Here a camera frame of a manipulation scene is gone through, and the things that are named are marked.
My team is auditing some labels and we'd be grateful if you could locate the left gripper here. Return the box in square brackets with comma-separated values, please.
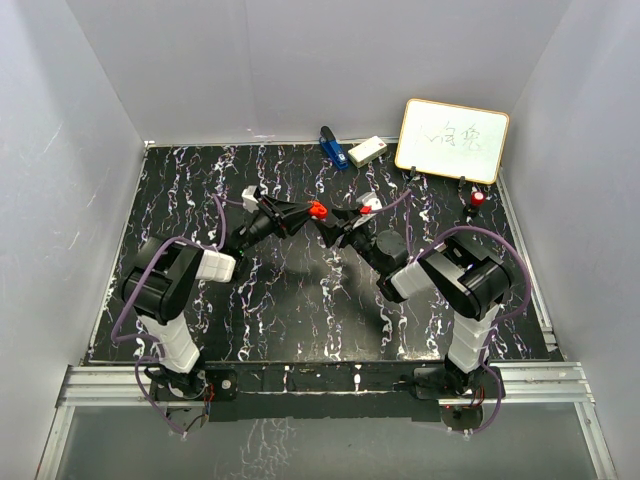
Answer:
[238, 196, 316, 253]

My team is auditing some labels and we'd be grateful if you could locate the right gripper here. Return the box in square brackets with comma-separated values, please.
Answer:
[316, 207, 386, 274]

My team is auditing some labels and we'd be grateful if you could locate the red earbud charging case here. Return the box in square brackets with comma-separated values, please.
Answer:
[308, 201, 329, 220]

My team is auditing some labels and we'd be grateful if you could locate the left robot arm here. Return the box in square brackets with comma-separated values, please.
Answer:
[119, 187, 328, 399]

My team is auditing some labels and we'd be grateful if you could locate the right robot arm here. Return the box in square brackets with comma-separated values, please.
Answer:
[314, 207, 529, 397]

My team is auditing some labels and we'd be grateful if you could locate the white cardboard box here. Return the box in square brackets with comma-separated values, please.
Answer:
[348, 136, 387, 168]

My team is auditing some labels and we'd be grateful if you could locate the blue stapler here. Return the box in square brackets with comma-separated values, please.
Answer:
[319, 126, 349, 170]

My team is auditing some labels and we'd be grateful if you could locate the red stamp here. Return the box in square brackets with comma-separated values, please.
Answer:
[464, 190, 486, 217]

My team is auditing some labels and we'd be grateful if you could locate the small whiteboard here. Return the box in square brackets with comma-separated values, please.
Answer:
[394, 98, 510, 185]

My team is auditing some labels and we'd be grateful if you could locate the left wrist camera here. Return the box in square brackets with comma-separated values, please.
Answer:
[241, 185, 261, 213]

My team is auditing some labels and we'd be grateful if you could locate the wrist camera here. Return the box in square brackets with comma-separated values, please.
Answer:
[357, 191, 383, 215]
[241, 185, 261, 213]

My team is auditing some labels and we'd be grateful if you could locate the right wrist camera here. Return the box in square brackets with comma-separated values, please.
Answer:
[357, 191, 383, 215]

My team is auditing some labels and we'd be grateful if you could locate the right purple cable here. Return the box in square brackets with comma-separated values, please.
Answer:
[372, 188, 533, 441]

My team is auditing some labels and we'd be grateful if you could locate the aluminium frame rail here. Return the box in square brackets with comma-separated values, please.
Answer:
[37, 361, 617, 479]

